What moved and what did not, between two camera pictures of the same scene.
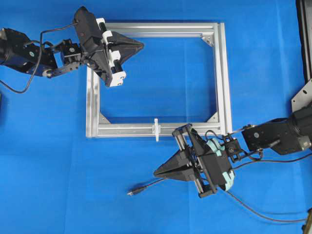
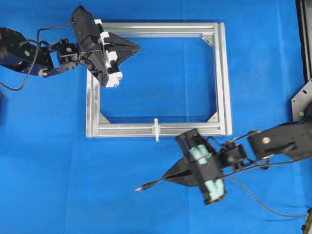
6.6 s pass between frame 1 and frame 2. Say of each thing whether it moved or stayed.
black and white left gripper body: stayed
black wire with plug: moved
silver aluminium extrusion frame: stayed
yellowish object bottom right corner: stayed
